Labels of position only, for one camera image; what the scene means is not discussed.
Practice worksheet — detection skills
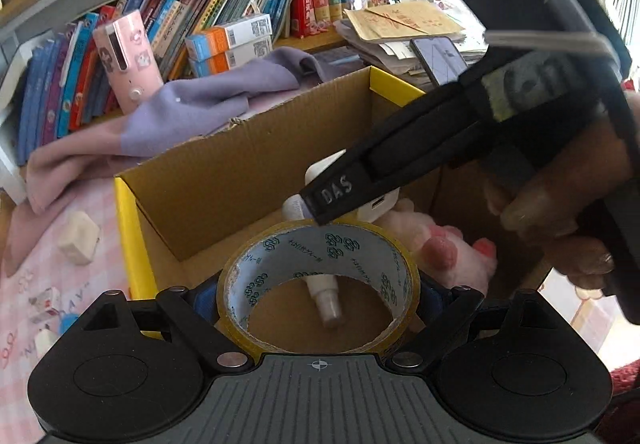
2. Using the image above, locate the small printed white box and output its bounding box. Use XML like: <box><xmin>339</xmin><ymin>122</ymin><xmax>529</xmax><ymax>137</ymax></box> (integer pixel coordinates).
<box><xmin>27</xmin><ymin>287</ymin><xmax>62</xmax><ymax>324</ymax></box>

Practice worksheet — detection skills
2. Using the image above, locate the small blue object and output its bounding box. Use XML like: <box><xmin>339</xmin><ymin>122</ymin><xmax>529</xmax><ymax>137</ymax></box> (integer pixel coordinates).
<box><xmin>52</xmin><ymin>311</ymin><xmax>81</xmax><ymax>335</ymax></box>

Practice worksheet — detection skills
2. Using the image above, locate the person's right hand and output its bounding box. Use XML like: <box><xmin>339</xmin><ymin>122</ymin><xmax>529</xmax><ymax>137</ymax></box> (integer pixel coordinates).
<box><xmin>484</xmin><ymin>91</ymin><xmax>640</xmax><ymax>293</ymax></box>

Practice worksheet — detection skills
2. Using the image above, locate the row of colourful children's books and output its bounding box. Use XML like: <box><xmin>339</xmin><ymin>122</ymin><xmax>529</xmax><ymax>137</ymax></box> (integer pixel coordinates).
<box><xmin>14</xmin><ymin>0</ymin><xmax>302</xmax><ymax>165</ymax></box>

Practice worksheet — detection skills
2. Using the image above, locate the small white eraser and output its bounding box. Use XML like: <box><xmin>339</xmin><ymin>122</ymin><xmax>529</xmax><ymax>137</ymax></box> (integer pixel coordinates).
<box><xmin>34</xmin><ymin>328</ymin><xmax>56</xmax><ymax>355</ymax></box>

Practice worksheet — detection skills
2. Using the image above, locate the white charger plug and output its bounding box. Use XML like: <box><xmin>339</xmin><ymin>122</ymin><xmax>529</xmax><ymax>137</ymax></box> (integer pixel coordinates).
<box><xmin>304</xmin><ymin>148</ymin><xmax>401</xmax><ymax>227</ymax></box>

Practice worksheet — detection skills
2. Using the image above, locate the lavender and pink cloth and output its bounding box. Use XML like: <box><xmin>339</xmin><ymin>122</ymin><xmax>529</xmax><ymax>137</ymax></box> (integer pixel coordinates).
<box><xmin>24</xmin><ymin>46</ymin><xmax>372</xmax><ymax>269</ymax></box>

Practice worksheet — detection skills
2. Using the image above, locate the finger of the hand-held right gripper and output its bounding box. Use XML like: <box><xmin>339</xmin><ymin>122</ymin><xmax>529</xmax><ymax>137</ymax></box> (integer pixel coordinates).
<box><xmin>299</xmin><ymin>80</ymin><xmax>494</xmax><ymax>227</ymax></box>

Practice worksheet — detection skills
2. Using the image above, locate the white eraser block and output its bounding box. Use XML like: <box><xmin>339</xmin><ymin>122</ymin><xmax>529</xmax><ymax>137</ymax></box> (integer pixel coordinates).
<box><xmin>57</xmin><ymin>211</ymin><xmax>100</xmax><ymax>266</ymax></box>

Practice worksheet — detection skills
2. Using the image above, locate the pink cylindrical device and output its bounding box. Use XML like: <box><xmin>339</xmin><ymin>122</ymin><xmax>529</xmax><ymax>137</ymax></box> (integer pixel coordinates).
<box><xmin>92</xmin><ymin>9</ymin><xmax>164</xmax><ymax>115</ymax></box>

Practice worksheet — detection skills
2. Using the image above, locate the pink plush toy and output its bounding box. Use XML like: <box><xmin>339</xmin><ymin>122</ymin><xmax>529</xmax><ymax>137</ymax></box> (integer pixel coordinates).
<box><xmin>375</xmin><ymin>196</ymin><xmax>499</xmax><ymax>298</ymax></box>

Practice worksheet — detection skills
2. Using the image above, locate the stack of loose papers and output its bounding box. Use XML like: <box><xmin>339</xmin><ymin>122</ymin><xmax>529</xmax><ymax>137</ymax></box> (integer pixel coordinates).
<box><xmin>334</xmin><ymin>16</ymin><xmax>492</xmax><ymax>90</ymax></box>

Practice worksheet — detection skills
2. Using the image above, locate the orange blue carton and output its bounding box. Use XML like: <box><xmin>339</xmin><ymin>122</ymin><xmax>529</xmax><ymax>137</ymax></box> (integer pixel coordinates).
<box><xmin>189</xmin><ymin>36</ymin><xmax>274</xmax><ymax>78</ymax></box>
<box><xmin>184</xmin><ymin>13</ymin><xmax>274</xmax><ymax>62</ymax></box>

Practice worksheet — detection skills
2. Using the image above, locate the yellow cardboard box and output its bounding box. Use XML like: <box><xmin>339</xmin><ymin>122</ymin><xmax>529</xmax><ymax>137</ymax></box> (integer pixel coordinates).
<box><xmin>113</xmin><ymin>65</ymin><xmax>555</xmax><ymax>356</ymax></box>

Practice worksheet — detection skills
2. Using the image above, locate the blue white spray bottle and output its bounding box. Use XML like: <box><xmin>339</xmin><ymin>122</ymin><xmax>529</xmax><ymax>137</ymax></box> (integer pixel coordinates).
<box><xmin>282</xmin><ymin>196</ymin><xmax>347</xmax><ymax>329</ymax></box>

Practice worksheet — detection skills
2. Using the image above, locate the black smartphone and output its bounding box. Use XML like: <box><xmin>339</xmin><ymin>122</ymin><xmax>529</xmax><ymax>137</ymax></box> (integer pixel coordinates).
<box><xmin>409</xmin><ymin>36</ymin><xmax>471</xmax><ymax>87</ymax></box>

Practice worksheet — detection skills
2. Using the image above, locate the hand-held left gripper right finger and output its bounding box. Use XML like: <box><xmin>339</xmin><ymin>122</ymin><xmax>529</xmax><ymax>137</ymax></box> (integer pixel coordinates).
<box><xmin>391</xmin><ymin>273</ymin><xmax>552</xmax><ymax>370</ymax></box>

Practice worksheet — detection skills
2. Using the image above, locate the red knit garment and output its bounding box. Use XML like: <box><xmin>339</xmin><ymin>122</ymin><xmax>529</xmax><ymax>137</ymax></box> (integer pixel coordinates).
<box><xmin>597</xmin><ymin>358</ymin><xmax>640</xmax><ymax>444</ymax></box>

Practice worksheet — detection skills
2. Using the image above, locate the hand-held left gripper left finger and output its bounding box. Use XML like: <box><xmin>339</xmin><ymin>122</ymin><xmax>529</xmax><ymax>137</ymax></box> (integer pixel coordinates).
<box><xmin>77</xmin><ymin>283</ymin><xmax>251</xmax><ymax>372</ymax></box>

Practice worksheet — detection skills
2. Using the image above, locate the yellowish packing tape roll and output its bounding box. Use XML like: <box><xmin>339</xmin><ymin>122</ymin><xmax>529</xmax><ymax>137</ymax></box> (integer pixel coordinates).
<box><xmin>215</xmin><ymin>218</ymin><xmax>422</xmax><ymax>366</ymax></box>

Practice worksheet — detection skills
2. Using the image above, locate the brown paper envelope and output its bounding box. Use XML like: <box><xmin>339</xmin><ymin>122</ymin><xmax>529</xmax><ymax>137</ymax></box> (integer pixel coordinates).
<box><xmin>344</xmin><ymin>0</ymin><xmax>466</xmax><ymax>44</ymax></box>

